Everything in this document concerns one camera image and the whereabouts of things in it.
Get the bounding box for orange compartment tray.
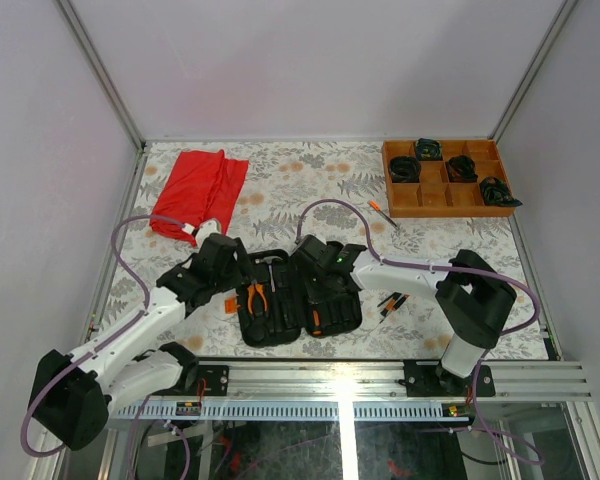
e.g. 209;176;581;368
382;139;515;218

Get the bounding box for black strap bundle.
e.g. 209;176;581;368
413;138;443;162
445;154;478;184
478;176;524;209
389;155;423;185

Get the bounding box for small orange tipped precision screwdriver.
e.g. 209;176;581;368
368;201;400;230

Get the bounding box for large black handled screwdriver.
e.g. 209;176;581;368
312;310;322;336

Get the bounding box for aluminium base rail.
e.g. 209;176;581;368
103;357;592;420

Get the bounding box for orange black pliers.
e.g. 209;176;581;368
247;282;269;317

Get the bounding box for steel claw hammer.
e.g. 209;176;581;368
256;255;279;293

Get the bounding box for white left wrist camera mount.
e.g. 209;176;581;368
181;218;222;246

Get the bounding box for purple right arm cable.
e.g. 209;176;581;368
294;198;541;346

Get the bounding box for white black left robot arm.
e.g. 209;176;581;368
25;233;250;451

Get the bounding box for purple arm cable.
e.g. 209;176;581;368
19;215;199;459
294;198;541;346

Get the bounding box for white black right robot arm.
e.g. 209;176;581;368
291;235;517;395

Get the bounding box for red folded cloth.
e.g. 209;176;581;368
150;150;249;244

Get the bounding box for black plastic tool case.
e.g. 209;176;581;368
236;249;362;348

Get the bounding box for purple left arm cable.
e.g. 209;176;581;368
19;215;199;459

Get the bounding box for small orange black screwdriver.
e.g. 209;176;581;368
380;295;409;323

